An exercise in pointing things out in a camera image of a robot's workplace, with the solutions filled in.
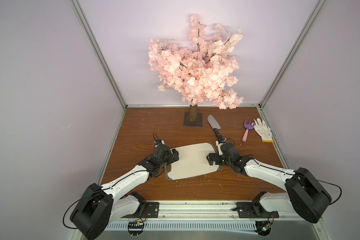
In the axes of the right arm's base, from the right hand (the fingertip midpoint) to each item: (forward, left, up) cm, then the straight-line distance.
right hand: (214, 153), depth 88 cm
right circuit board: (-35, -21, -7) cm, 42 cm away
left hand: (-2, +24, +2) cm, 24 cm away
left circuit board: (-37, +41, -8) cm, 56 cm away
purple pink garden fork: (+24, -28, -5) cm, 37 cm away
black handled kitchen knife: (+25, -4, -5) cm, 26 cm away
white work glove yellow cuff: (+21, -38, -5) cm, 44 cm away
